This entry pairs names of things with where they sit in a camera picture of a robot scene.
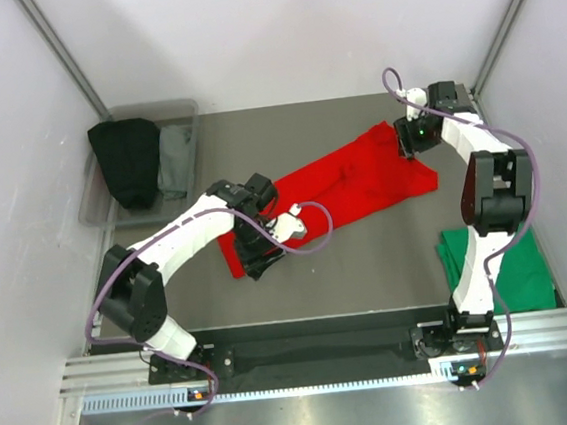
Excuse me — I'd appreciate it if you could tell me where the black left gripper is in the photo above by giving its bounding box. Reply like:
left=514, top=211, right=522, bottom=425
left=230, top=217, right=288, bottom=282

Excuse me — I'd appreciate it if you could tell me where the red t shirt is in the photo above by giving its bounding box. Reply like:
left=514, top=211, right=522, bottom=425
left=206, top=115, right=448, bottom=282

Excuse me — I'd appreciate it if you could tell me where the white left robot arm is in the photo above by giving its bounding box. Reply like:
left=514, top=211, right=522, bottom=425
left=92, top=173, right=304, bottom=379

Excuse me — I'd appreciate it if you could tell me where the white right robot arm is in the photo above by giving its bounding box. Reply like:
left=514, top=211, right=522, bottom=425
left=393, top=81, right=533, bottom=352

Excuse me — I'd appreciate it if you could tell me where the grey t shirt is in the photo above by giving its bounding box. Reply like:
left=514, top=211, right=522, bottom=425
left=157, top=125, right=192, bottom=201

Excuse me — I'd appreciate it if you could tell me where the black t shirt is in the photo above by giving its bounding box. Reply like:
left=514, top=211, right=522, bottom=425
left=87, top=118, right=160, bottom=210

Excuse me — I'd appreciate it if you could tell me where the green folded t shirt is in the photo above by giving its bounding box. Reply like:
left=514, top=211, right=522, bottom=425
left=436, top=227, right=557, bottom=313

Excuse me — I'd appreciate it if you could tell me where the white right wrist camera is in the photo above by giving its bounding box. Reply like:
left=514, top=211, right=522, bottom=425
left=397, top=87, right=428, bottom=121

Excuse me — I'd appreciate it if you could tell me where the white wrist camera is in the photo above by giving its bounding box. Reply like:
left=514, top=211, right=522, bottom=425
left=397, top=87, right=428, bottom=121
left=267, top=203, right=308, bottom=244

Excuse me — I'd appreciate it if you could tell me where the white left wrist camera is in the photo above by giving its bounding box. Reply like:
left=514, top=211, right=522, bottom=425
left=267, top=203, right=308, bottom=244

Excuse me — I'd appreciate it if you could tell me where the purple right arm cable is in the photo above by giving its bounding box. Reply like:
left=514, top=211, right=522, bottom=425
left=380, top=52, right=562, bottom=396

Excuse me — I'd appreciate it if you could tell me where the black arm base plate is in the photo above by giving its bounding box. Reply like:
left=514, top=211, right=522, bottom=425
left=144, top=299, right=507, bottom=388

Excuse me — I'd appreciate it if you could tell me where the right aluminium corner post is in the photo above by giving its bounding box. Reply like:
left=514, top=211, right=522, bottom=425
left=470, top=0, right=527, bottom=100

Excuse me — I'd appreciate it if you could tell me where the aluminium corner post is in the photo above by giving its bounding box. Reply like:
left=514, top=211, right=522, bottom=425
left=13, top=0, right=111, bottom=121
left=470, top=0, right=527, bottom=100

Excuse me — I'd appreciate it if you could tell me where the aluminium frame rail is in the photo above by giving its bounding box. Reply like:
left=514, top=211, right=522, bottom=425
left=60, top=308, right=567, bottom=395

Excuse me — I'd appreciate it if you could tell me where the slotted grey cable duct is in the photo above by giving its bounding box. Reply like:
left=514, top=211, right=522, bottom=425
left=81, top=361, right=482, bottom=415

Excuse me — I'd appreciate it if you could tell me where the left aluminium corner post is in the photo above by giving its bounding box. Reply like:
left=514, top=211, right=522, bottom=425
left=13, top=0, right=111, bottom=121

